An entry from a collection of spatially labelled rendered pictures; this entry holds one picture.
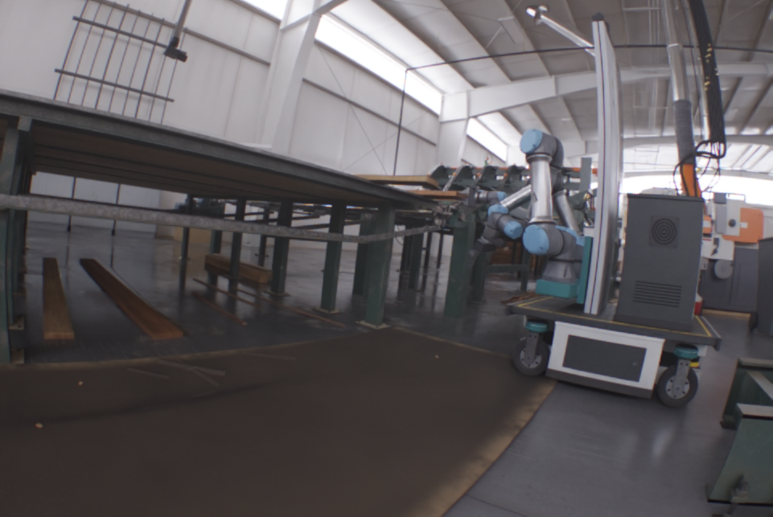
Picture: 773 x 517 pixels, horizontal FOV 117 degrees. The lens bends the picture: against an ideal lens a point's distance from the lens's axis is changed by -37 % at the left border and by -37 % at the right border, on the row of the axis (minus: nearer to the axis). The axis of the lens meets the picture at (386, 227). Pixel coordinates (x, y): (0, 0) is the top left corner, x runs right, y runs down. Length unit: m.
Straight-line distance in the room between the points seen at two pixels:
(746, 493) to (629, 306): 0.92
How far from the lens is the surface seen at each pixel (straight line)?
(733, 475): 1.05
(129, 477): 0.91
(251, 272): 3.66
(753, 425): 1.00
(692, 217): 1.63
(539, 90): 13.76
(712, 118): 6.53
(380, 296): 2.31
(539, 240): 1.51
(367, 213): 2.99
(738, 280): 6.31
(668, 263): 1.61
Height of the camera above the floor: 0.57
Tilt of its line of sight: 1 degrees up
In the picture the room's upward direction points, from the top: 7 degrees clockwise
